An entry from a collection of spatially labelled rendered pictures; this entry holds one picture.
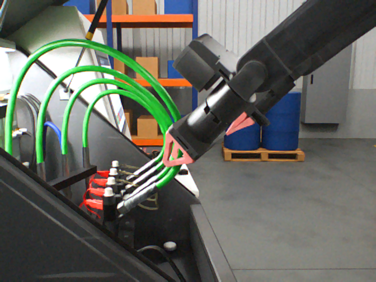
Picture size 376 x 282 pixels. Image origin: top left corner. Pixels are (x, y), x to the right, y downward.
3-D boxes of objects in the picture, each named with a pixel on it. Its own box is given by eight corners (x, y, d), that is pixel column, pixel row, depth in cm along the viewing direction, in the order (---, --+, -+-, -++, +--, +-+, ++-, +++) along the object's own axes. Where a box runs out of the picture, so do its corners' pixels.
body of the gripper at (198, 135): (164, 131, 57) (191, 102, 52) (196, 112, 65) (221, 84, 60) (192, 162, 57) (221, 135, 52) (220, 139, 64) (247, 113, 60)
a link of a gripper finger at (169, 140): (145, 155, 63) (173, 123, 57) (167, 140, 69) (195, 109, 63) (170, 184, 63) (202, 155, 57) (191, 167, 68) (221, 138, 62)
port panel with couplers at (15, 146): (19, 194, 93) (7, 73, 87) (5, 194, 93) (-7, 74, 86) (33, 179, 106) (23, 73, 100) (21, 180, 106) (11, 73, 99)
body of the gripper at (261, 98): (235, 96, 92) (257, 75, 91) (263, 125, 93) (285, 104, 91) (235, 98, 86) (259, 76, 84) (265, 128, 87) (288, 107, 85)
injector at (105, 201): (128, 282, 82) (125, 195, 78) (106, 284, 81) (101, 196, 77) (128, 276, 85) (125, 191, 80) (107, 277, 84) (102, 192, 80)
